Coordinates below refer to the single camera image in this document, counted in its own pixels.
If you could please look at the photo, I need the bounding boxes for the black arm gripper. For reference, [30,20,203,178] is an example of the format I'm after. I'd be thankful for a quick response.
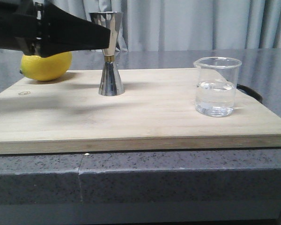
[0,0,111,57]

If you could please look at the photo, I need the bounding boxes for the steel double jigger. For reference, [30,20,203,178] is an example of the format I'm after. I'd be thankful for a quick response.
[90,12,125,96]

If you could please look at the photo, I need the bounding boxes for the clear glass beaker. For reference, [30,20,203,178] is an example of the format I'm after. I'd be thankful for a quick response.
[193,56,242,117]

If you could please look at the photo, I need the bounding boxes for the yellow lemon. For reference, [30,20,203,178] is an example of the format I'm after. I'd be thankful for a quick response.
[20,52,72,81]

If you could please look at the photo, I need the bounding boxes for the wooden cutting board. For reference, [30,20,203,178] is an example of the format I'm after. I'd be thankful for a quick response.
[0,68,281,154]

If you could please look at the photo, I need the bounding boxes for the grey curtain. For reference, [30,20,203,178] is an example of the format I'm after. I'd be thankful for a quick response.
[54,0,281,52]

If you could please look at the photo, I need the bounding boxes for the black cutting board handle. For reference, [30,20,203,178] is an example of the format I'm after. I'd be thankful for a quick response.
[237,84,263,103]

